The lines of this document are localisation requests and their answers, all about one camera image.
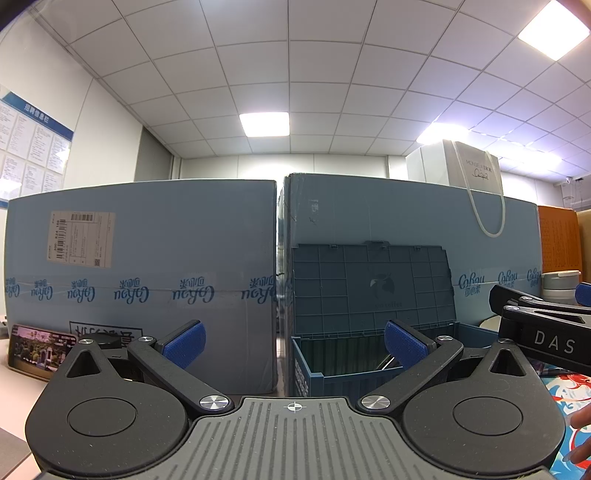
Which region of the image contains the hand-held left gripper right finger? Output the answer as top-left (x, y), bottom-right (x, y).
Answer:
top-left (355, 319), bottom-right (541, 420)

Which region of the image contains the plain blue cardboard box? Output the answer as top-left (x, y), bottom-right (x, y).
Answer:
top-left (277, 173), bottom-right (544, 398)

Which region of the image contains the wall poster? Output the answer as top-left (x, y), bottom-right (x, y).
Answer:
top-left (0, 84), bottom-right (75, 209)

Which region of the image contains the smartphone with lit screen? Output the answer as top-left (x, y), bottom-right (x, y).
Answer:
top-left (8, 324), bottom-right (78, 382)

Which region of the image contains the grey lidded cup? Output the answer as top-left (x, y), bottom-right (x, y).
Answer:
top-left (540, 270), bottom-right (583, 306)

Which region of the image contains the ceiling light panel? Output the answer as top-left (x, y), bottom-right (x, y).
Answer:
top-left (239, 112), bottom-right (291, 137)
top-left (517, 0), bottom-right (591, 61)
top-left (416, 122), bottom-right (472, 145)

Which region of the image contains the orange box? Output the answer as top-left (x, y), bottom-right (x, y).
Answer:
top-left (537, 205), bottom-right (583, 276)

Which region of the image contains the printed cartoon mat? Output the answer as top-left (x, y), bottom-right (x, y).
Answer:
top-left (536, 360), bottom-right (591, 464)

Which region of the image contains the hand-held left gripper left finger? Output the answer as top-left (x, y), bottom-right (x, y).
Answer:
top-left (48, 322), bottom-right (235, 419)

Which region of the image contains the blue plastic crate with lid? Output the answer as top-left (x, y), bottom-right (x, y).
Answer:
top-left (290, 241), bottom-right (503, 398)

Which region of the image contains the blue cardboard box white label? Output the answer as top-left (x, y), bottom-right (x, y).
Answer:
top-left (4, 179), bottom-right (279, 395)

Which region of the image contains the white paper bag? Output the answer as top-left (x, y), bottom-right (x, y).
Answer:
top-left (405, 139), bottom-right (507, 237)

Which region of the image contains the person's right hand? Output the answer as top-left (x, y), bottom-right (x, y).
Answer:
top-left (564, 408), bottom-right (591, 463)

